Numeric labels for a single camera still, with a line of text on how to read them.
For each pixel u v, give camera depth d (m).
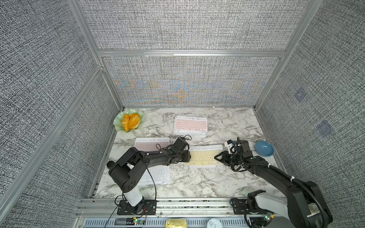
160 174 0.84
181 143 0.72
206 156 0.87
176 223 0.66
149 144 0.98
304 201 0.41
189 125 1.05
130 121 1.00
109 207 0.75
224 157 0.76
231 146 0.80
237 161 0.71
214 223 0.65
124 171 0.46
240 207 0.73
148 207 0.73
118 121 1.05
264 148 0.94
